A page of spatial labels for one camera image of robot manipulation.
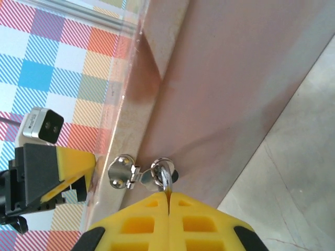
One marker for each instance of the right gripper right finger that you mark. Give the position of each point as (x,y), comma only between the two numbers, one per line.
(204,227)

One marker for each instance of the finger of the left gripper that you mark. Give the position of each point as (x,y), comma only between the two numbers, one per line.
(39,167)
(78,191)

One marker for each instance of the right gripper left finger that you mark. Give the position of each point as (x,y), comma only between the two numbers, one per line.
(136,227)

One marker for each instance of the pink illustrated tin box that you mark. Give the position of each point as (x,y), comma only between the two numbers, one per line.
(222,91)

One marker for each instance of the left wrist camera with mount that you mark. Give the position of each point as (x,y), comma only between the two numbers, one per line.
(42,125)

